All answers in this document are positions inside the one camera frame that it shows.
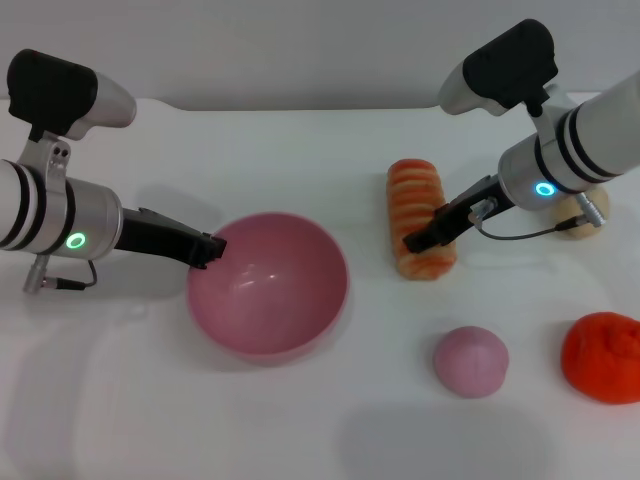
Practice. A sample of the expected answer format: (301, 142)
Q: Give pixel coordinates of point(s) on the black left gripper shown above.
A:
(160, 235)

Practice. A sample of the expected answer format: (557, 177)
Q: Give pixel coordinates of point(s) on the pink round bun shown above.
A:
(470, 362)

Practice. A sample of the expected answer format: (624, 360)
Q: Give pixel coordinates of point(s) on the orange striped bread loaf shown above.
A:
(412, 200)

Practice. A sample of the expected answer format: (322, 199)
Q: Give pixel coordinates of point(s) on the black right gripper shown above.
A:
(470, 210)

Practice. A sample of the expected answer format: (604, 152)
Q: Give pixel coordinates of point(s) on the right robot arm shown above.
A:
(600, 135)

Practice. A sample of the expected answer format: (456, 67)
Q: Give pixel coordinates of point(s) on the orange red bun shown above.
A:
(600, 360)

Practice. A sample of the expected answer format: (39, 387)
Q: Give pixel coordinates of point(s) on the pink plastic bowl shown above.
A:
(270, 320)

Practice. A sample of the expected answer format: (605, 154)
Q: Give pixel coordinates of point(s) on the beige bun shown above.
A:
(590, 231)

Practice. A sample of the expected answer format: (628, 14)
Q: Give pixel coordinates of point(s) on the right wrist camera housing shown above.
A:
(505, 65)

